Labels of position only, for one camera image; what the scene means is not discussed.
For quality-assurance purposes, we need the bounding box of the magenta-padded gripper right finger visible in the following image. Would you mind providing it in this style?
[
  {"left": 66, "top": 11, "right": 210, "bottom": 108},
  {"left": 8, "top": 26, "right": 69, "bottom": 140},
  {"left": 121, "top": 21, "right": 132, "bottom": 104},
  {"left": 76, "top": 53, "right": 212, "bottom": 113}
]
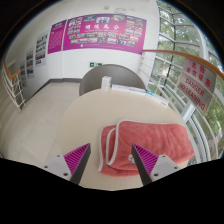
[{"left": 131, "top": 142, "right": 183, "bottom": 187}]

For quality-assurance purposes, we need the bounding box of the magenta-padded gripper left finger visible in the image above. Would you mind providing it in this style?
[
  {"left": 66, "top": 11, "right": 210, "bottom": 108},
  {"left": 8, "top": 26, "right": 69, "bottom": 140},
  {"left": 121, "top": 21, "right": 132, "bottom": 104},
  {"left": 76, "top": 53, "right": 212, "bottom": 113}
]
[{"left": 42, "top": 142, "right": 92, "bottom": 186}]

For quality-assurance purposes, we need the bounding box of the coral pink towel white trim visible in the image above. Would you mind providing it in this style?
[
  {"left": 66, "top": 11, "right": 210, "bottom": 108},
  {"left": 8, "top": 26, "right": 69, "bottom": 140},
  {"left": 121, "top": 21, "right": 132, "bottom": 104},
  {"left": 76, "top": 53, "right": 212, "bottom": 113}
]
[{"left": 97, "top": 119, "right": 195, "bottom": 178}]

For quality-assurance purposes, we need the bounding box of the flat white blue box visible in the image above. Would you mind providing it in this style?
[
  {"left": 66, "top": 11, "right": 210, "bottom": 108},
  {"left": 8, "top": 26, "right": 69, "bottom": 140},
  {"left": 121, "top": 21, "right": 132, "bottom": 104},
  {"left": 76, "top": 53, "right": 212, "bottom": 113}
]
[{"left": 145, "top": 90, "right": 170, "bottom": 108}]

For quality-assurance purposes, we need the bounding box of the small upright white box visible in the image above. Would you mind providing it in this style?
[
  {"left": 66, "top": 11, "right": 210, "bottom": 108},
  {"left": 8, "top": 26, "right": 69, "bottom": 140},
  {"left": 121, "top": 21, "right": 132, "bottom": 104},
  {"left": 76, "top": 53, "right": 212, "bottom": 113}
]
[{"left": 100, "top": 75, "right": 113, "bottom": 92}]

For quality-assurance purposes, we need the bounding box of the grey round shell chair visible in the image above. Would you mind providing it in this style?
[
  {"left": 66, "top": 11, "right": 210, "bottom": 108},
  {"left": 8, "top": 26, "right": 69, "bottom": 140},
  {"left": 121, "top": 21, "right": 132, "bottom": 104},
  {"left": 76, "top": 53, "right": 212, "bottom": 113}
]
[{"left": 78, "top": 63, "right": 148, "bottom": 98}]

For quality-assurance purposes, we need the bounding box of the red-lettered warning sign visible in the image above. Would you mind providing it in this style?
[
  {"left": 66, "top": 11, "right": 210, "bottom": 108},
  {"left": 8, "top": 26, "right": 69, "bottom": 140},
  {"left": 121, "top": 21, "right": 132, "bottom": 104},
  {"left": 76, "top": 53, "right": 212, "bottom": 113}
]
[{"left": 176, "top": 58, "right": 218, "bottom": 117}]

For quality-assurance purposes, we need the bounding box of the white stair railing wooden handrail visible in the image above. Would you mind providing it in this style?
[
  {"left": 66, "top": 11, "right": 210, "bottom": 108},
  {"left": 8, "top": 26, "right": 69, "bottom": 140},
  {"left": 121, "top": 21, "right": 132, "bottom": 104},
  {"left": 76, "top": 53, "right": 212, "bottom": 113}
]
[{"left": 1, "top": 59, "right": 27, "bottom": 110}]

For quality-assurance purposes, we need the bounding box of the green exit sign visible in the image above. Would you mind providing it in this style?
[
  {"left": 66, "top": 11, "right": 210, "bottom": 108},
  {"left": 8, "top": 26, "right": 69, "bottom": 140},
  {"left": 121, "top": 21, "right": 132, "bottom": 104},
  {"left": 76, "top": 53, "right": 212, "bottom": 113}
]
[{"left": 88, "top": 61, "right": 104, "bottom": 69}]

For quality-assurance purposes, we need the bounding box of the narrow magenta text poster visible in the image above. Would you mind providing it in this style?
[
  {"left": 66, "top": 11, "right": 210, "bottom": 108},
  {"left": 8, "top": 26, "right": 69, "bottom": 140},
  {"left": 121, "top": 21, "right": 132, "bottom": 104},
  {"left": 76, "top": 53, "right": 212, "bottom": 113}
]
[{"left": 47, "top": 19, "right": 68, "bottom": 55}]

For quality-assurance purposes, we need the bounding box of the large magenta photo poster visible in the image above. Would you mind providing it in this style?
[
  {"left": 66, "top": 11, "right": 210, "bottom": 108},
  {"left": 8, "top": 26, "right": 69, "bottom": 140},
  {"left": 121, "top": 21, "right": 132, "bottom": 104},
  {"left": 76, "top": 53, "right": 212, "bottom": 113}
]
[{"left": 62, "top": 13, "right": 148, "bottom": 56}]

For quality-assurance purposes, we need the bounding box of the white photo wall poster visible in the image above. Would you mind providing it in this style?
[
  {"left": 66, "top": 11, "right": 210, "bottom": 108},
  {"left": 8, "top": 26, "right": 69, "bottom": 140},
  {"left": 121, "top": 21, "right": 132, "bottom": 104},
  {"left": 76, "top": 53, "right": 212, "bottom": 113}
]
[
  {"left": 19, "top": 61, "right": 28, "bottom": 84},
  {"left": 25, "top": 46, "right": 36, "bottom": 80},
  {"left": 34, "top": 30, "right": 50, "bottom": 67}
]

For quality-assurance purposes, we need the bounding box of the white-framed glass window wall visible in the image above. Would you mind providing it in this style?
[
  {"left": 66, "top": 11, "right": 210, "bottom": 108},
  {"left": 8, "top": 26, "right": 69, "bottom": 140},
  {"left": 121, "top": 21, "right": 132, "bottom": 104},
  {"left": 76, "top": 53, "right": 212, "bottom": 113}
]
[{"left": 146, "top": 0, "right": 224, "bottom": 161}]

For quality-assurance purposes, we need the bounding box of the white wall emergency light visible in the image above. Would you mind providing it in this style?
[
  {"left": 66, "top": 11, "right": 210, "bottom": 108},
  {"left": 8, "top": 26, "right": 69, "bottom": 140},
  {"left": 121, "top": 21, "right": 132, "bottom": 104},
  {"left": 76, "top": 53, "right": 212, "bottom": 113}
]
[{"left": 104, "top": 4, "right": 126, "bottom": 14}]

